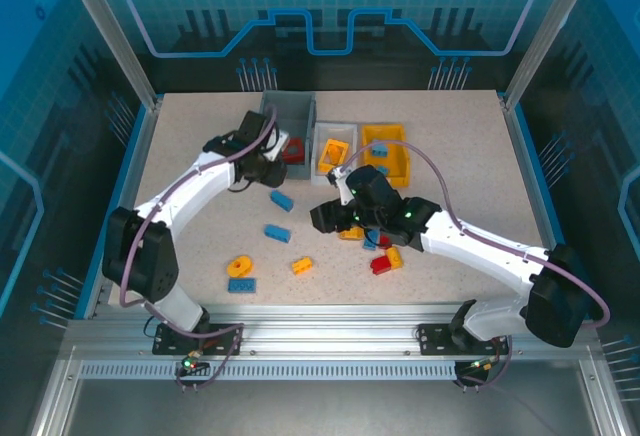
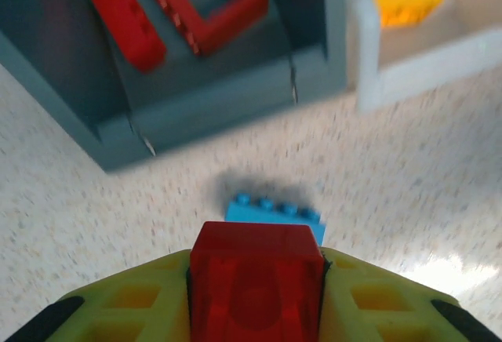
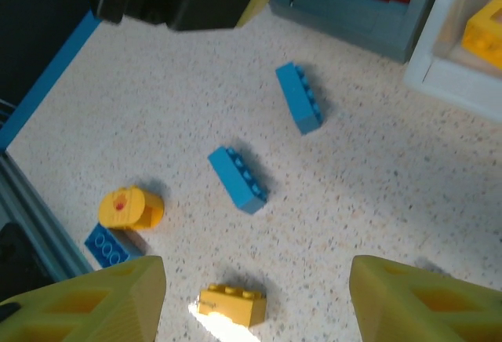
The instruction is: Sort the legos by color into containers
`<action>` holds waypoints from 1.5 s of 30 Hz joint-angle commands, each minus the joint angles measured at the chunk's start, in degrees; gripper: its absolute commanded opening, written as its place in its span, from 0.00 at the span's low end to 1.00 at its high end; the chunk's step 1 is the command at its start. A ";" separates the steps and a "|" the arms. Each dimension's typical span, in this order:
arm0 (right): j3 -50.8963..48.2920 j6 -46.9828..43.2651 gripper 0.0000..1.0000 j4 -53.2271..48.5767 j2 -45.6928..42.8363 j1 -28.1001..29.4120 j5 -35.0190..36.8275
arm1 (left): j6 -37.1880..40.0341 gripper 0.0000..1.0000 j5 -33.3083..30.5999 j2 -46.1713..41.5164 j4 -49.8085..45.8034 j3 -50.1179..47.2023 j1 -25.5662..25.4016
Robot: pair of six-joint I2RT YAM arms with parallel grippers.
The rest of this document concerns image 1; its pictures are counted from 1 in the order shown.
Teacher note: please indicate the yellow plastic bin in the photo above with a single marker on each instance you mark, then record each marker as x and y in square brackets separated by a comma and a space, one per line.
[395, 131]

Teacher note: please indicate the left connector with LEDs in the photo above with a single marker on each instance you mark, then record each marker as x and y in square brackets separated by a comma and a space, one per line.
[190, 363]

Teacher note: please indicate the grey plastic bin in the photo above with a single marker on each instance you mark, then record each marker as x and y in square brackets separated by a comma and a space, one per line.
[287, 98]

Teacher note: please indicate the aluminium side rail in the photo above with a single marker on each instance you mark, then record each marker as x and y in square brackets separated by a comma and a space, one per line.
[127, 206]
[537, 206]

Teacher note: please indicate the white plastic bin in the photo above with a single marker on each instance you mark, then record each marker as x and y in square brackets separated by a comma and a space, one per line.
[340, 127]

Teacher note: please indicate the yellow lego frame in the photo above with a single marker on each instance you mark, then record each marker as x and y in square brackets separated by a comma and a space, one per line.
[330, 144]

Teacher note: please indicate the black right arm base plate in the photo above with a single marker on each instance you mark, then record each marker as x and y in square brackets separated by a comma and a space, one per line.
[432, 338]

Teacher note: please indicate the right connector with LEDs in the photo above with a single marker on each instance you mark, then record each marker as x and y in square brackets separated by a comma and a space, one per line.
[480, 366]

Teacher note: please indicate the yellow lego brick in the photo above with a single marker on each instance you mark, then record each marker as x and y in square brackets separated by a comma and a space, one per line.
[352, 234]
[302, 266]
[395, 257]

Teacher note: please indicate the yellow round lego wheel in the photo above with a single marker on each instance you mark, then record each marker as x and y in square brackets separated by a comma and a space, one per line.
[234, 270]

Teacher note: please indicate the blue flat lego plate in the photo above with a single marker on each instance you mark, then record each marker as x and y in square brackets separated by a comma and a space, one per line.
[242, 285]

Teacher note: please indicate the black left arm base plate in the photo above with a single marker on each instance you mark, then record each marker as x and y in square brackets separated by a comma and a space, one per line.
[165, 341]

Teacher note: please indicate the aluminium frame post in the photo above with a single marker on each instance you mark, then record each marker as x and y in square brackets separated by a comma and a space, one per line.
[116, 31]
[540, 31]

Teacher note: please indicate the red square lego frame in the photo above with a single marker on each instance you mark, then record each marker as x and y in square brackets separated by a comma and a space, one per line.
[300, 157]

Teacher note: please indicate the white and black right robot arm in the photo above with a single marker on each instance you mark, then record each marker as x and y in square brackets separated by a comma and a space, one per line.
[480, 243]

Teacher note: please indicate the aluminium front beam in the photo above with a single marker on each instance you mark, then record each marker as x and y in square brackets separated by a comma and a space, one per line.
[325, 331]

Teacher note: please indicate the metal base tray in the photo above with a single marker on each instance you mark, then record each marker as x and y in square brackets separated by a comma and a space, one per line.
[325, 406]

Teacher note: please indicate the connector with leds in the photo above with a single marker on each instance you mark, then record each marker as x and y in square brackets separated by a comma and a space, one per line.
[480, 366]
[190, 363]

